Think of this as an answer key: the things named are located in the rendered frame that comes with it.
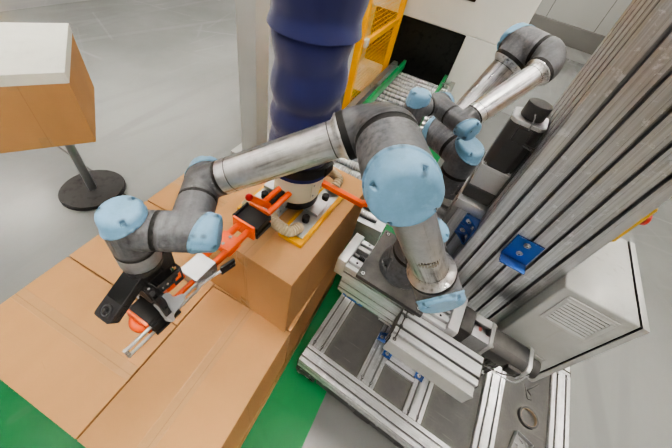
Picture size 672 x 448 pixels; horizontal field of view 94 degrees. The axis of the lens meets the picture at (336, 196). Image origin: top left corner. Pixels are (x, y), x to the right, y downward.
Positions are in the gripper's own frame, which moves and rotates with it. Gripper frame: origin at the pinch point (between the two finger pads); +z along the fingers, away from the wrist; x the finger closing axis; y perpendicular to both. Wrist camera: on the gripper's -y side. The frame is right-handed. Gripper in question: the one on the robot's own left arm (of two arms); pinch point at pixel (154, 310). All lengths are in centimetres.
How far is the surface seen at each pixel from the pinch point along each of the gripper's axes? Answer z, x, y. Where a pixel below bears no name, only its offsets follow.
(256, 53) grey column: 14, 101, 157
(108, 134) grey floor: 109, 212, 99
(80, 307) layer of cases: 54, 51, -5
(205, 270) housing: -1.6, -2.2, 13.8
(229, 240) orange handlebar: -1.5, -0.3, 24.6
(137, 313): -2.2, 1.3, -3.0
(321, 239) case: 12, -18, 51
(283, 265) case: 12.7, -13.4, 34.6
